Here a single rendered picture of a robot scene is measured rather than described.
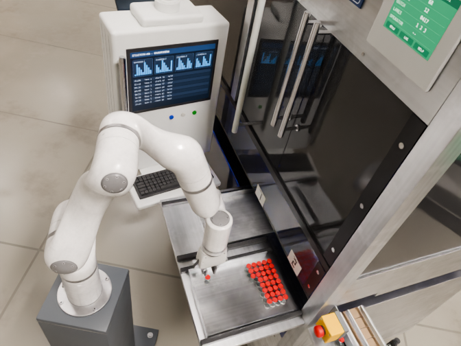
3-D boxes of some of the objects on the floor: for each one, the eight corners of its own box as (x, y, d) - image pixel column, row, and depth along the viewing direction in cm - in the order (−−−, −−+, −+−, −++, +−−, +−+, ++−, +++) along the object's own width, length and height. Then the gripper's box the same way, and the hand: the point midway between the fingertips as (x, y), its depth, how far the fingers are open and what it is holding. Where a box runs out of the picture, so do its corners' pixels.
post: (264, 374, 207) (561, -28, 57) (268, 386, 203) (597, -13, 54) (254, 378, 204) (534, -30, 55) (258, 390, 201) (570, -14, 51)
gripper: (194, 259, 120) (190, 286, 133) (240, 248, 125) (232, 275, 138) (188, 241, 124) (184, 268, 137) (232, 231, 130) (226, 258, 143)
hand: (209, 269), depth 136 cm, fingers open, 3 cm apart
